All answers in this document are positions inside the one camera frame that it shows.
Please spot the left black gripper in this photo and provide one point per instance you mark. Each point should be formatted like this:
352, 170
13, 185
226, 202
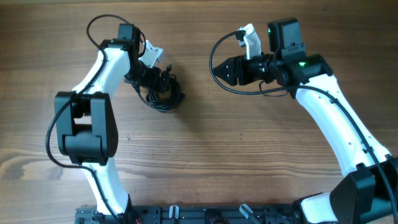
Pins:
151, 82

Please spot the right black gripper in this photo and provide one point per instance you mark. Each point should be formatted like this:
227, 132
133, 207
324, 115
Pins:
234, 63

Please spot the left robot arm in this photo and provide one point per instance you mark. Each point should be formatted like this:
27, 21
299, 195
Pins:
87, 132

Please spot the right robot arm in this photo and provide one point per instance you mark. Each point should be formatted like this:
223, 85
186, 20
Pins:
368, 190

